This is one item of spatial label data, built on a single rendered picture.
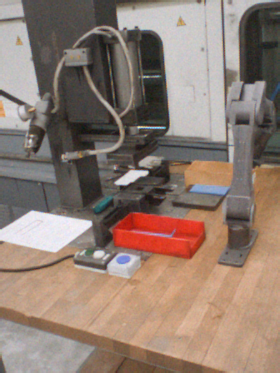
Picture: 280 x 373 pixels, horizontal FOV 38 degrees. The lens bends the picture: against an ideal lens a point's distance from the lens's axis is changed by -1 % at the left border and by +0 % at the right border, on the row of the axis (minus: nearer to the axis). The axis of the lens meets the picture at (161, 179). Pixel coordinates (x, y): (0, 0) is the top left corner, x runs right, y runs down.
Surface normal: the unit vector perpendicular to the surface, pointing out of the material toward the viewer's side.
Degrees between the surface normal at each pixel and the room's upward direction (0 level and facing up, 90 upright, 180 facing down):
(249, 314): 0
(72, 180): 90
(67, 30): 90
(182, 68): 90
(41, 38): 90
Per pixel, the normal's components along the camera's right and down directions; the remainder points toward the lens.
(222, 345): -0.09, -0.93
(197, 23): -0.48, 0.36
